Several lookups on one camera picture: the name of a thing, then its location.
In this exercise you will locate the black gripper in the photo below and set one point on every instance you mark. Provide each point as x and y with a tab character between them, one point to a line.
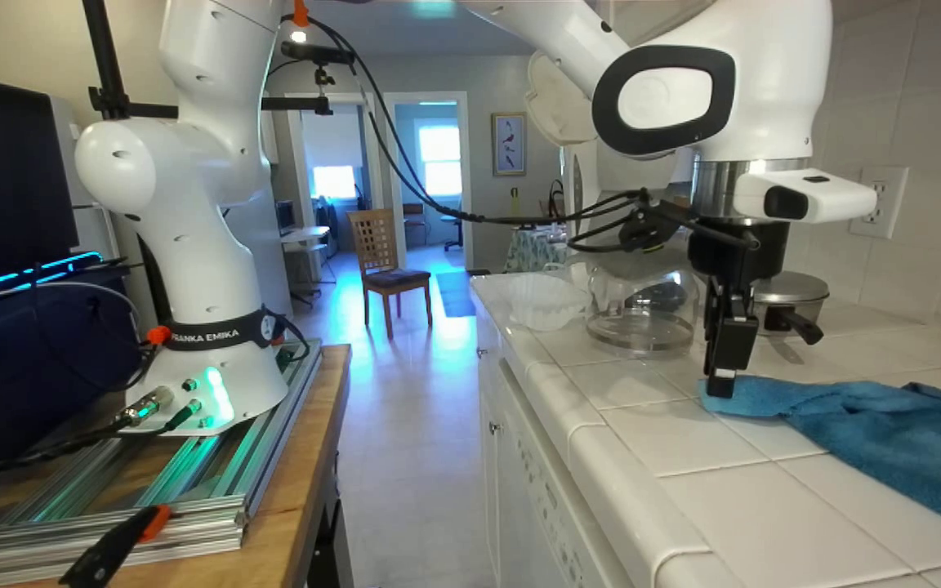
734	300

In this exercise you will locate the blue terry towel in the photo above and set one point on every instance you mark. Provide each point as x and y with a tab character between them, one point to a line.
884	434

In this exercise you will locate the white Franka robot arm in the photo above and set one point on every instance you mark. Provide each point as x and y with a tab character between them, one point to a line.
196	217

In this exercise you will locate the small metal lidded pot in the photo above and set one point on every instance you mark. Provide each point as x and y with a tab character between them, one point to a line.
790	296

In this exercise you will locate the clear glass bowl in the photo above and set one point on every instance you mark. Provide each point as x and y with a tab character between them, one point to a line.
636	314

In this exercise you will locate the white cloth floral trim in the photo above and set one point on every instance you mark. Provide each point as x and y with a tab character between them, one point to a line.
538	248

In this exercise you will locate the white base cabinet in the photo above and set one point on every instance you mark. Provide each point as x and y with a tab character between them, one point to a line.
538	490

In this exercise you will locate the blue floor rug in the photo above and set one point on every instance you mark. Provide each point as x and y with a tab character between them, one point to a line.
455	296

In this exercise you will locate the bright room window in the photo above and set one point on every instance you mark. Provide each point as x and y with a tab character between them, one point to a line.
443	164
335	185

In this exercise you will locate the wooden lattice chair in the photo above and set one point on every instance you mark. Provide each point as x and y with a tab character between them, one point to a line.
373	238

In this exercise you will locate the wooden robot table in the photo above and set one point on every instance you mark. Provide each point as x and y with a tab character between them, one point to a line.
309	490

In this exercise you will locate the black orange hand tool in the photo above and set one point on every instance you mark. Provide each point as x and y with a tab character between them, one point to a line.
113	551

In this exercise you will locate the dark blue bag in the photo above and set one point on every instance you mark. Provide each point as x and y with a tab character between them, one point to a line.
33	369

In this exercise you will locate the black monitor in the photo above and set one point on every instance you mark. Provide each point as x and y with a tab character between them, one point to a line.
1	185

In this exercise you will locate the white wall outlet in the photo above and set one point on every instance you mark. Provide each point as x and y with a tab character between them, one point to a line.
884	206

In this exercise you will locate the framed wall picture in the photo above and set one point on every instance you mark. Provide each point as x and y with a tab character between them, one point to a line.
507	146

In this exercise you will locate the aluminium rail frame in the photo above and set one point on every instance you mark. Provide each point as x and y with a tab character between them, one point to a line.
220	479

